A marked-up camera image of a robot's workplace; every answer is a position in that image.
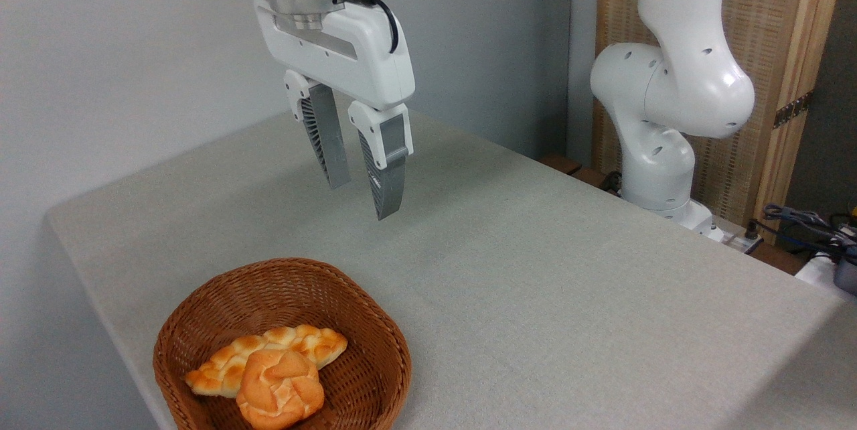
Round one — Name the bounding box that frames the brown wooden bench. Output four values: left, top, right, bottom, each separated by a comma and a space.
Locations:
539, 153, 623, 196

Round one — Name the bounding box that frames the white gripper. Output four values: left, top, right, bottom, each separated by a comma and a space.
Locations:
242, 0, 416, 221

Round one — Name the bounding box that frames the metal screen hinge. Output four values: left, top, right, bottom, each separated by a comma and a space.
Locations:
773, 90, 814, 129

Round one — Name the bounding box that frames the long braided bread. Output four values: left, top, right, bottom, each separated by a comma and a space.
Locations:
184, 324, 349, 399

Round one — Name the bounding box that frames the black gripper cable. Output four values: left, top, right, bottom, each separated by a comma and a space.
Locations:
335, 0, 400, 54

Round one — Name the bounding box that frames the round orange bread roll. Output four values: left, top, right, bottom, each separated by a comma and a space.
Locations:
236, 348, 325, 430

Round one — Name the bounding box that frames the bundle of dark cables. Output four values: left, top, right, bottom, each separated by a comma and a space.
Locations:
762, 202, 857, 265

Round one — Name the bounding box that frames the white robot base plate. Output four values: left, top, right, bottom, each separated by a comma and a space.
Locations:
690, 212, 764, 255

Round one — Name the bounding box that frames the brown wicker basket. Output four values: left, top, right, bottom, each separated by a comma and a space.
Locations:
153, 257, 412, 430

